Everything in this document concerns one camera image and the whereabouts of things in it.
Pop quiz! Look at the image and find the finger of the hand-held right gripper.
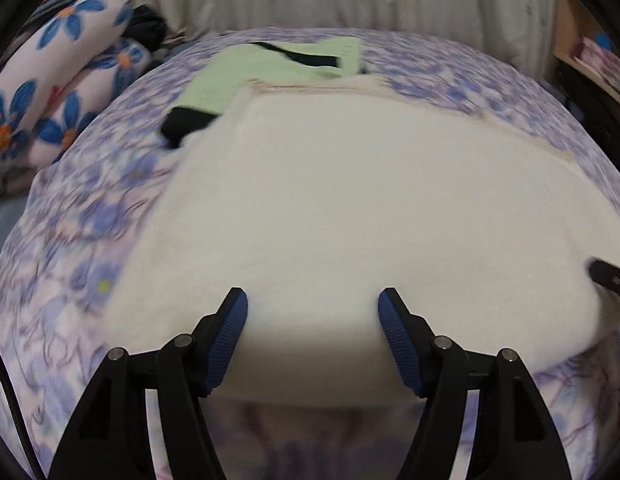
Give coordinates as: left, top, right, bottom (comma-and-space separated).
588, 257, 620, 306

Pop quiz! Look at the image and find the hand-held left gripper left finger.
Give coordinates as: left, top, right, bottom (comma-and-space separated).
49, 287, 249, 480

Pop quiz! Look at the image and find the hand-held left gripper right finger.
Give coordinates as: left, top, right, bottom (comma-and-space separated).
378, 287, 573, 480

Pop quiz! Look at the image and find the dark clothes heap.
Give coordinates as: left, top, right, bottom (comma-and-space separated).
130, 5, 167, 53

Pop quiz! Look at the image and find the purple floral blanket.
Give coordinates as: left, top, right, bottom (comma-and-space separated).
0, 27, 620, 480

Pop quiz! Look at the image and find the wooden shelf unit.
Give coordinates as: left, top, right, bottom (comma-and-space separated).
552, 0, 620, 106

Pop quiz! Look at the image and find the light green garment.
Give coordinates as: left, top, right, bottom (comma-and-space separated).
160, 37, 363, 150

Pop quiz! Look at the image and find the blue floral pillow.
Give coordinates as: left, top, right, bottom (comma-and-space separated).
0, 0, 153, 193

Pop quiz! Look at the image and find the thin black cable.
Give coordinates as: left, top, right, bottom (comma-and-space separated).
0, 334, 46, 480

